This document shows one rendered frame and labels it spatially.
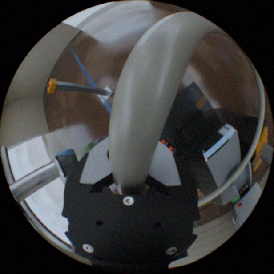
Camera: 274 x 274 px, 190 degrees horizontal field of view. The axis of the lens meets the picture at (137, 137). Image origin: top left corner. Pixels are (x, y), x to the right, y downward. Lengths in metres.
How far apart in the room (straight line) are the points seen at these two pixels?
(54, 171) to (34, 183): 0.17
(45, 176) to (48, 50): 5.81
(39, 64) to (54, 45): 1.27
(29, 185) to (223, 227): 6.03
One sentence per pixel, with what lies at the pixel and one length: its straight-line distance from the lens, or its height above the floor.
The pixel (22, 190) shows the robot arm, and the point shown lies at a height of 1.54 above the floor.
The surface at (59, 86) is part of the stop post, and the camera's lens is 1.09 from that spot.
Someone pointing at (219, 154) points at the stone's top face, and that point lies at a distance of 0.68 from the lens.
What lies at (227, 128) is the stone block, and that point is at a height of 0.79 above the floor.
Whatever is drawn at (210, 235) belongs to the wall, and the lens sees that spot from 5.77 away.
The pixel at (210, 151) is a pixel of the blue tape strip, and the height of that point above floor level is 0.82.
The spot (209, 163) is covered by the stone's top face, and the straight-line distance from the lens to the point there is 0.67.
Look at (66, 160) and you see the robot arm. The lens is 0.59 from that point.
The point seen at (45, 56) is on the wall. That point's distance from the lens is 6.10.
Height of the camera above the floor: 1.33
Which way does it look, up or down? 66 degrees down
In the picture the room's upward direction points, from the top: 131 degrees counter-clockwise
